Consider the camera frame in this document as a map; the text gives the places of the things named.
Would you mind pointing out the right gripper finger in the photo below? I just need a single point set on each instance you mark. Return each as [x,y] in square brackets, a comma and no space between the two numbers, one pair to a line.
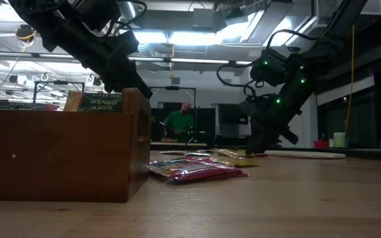
[256,143]
[271,140]

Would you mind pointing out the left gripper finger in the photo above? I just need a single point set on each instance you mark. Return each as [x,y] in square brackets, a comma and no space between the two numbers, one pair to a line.
[117,82]
[136,81]

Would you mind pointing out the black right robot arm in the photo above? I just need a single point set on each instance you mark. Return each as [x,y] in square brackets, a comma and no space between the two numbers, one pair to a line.
[326,43]

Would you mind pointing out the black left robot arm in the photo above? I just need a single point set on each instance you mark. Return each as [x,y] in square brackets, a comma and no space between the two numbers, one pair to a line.
[51,20]

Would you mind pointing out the wooden tea organizer box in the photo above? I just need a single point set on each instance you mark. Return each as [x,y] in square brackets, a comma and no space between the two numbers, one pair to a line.
[61,155]

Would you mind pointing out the black low table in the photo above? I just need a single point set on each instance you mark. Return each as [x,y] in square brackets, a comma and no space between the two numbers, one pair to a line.
[230,140]

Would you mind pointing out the black monitor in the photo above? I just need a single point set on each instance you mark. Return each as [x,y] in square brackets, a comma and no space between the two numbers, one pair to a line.
[230,114]

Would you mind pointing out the round woven white mat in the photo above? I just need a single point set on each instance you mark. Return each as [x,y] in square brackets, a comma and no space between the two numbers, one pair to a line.
[309,154]

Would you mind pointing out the red container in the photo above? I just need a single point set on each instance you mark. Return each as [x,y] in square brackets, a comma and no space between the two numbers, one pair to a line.
[321,144]

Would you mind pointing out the person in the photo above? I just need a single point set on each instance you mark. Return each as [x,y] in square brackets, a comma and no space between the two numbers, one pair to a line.
[179,124]

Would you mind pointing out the long ceiling light bar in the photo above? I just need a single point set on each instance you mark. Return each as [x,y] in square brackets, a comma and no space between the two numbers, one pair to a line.
[194,61]

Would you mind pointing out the pale green cup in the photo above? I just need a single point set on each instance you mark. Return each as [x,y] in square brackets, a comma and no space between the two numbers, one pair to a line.
[339,140]

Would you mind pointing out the silver round air duct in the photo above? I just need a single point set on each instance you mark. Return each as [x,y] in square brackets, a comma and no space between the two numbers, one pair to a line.
[131,11]

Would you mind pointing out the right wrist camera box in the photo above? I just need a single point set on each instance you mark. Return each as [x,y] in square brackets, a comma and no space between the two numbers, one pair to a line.
[270,67]

